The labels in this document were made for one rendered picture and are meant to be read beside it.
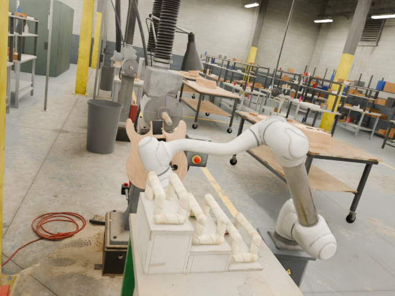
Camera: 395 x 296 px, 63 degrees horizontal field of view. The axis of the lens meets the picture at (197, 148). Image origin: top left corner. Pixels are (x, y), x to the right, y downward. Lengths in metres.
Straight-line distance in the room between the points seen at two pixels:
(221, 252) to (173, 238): 0.19
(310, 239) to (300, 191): 0.28
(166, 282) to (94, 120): 3.80
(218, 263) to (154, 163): 0.50
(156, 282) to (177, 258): 0.10
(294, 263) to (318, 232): 0.34
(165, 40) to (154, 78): 0.26
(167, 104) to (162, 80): 0.34
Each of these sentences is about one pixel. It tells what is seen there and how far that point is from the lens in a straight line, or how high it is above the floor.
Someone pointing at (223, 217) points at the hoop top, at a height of 1.13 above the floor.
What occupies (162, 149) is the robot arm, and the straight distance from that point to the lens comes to 1.41.
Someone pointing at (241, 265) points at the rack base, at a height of 0.94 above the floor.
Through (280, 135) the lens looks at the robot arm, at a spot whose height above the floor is 1.39.
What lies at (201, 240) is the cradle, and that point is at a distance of 1.16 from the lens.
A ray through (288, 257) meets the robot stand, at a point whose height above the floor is 0.68.
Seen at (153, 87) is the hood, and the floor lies 1.44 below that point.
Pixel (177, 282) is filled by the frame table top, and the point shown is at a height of 0.93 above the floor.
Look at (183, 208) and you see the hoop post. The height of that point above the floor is 1.16.
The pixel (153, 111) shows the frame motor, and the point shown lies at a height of 1.26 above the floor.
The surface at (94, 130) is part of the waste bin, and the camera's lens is 4.78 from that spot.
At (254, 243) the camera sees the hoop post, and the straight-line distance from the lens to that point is 1.28.
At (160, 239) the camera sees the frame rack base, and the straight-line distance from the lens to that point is 1.08.
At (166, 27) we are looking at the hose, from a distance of 1.88.
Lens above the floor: 1.65
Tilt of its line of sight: 16 degrees down
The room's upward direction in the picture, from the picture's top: 12 degrees clockwise
